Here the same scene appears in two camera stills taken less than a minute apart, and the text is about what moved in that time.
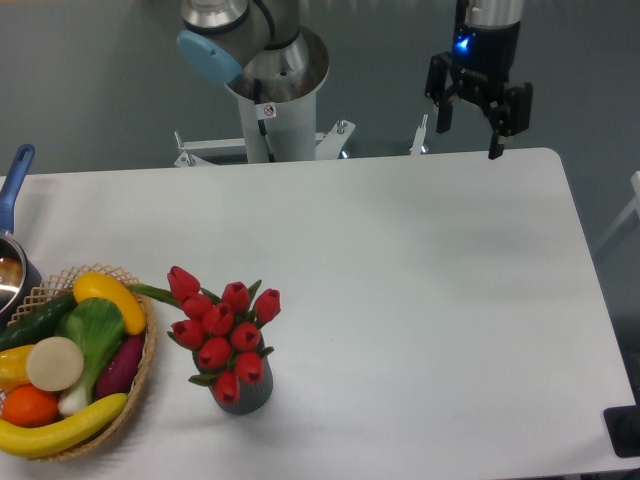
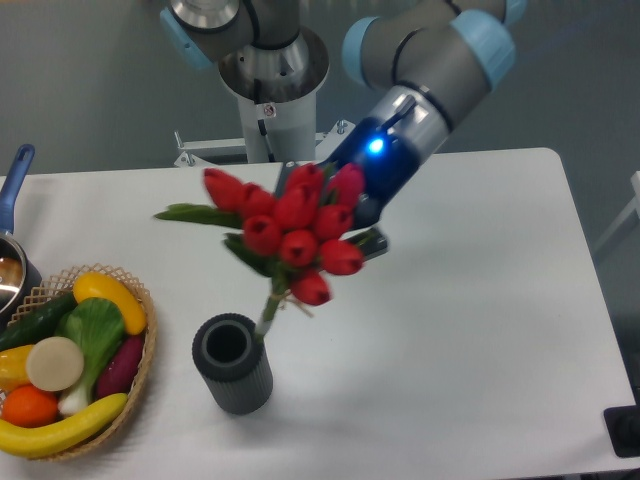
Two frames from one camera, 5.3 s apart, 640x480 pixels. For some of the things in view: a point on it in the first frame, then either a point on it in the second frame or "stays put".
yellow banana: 42,441 stays put
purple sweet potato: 120,369 stays put
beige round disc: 54,363 stays put
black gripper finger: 518,102 -> 370,244
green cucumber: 37,322 stays put
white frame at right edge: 635,204 stays put
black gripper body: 482,61 -> 387,164
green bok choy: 96,325 stays put
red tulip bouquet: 225,330 -> 293,234
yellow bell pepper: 13,368 stays put
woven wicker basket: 61,284 stays put
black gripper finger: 440,91 -> 285,170
